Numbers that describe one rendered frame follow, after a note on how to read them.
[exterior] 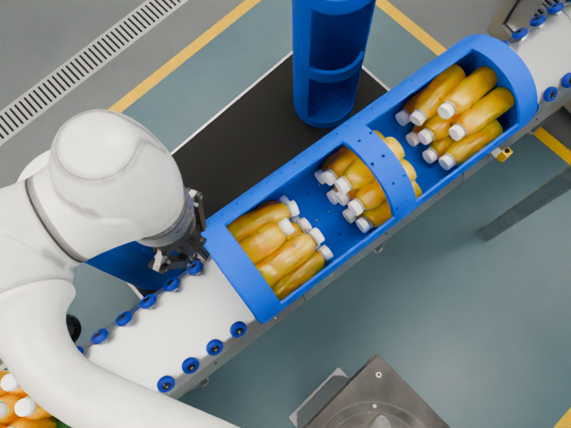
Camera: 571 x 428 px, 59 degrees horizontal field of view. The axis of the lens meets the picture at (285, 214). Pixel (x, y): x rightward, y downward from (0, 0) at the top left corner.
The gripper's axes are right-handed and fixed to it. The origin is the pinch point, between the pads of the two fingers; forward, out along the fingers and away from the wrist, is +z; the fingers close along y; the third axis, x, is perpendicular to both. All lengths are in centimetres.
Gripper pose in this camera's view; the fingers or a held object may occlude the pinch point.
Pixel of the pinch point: (195, 250)
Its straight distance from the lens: 84.5
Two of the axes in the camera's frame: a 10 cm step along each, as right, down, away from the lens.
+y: 3.9, -8.9, 2.5
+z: 0.5, 2.9, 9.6
